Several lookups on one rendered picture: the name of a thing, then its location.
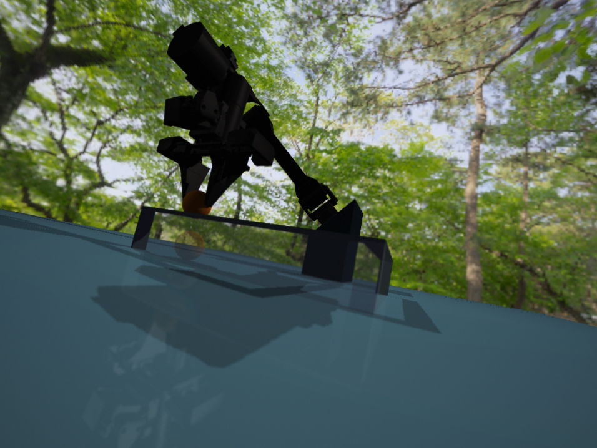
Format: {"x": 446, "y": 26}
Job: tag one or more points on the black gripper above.
{"x": 229, "y": 154}

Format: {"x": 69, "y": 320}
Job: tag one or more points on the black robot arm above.
{"x": 212, "y": 71}

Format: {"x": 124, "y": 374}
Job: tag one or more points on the orange ball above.
{"x": 194, "y": 202}

